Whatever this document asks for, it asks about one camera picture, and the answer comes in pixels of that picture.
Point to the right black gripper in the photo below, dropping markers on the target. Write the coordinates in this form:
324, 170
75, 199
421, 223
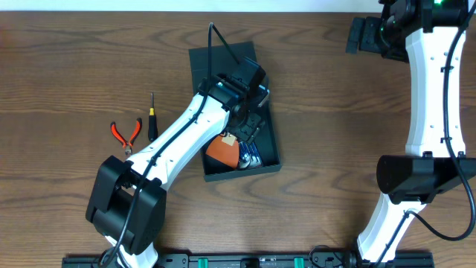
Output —
369, 25

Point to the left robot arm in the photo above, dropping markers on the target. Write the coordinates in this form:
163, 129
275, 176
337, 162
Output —
128, 201

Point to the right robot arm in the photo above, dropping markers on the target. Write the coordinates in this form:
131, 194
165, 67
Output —
429, 36

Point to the blue drill bit case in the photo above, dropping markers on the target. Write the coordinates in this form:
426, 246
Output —
251, 148

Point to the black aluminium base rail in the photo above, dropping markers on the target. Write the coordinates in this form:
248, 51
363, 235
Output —
317, 259

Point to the orange scraper wooden handle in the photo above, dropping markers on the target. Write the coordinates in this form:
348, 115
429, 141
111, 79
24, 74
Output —
225, 149

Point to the black handled claw hammer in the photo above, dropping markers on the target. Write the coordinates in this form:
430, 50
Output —
246, 161

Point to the black open gift box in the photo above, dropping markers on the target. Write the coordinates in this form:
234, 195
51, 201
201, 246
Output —
266, 140

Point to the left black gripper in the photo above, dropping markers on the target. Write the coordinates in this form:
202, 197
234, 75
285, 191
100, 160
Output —
249, 131

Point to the black yellow screwdriver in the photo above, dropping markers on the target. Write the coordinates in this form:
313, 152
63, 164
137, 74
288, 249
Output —
152, 125

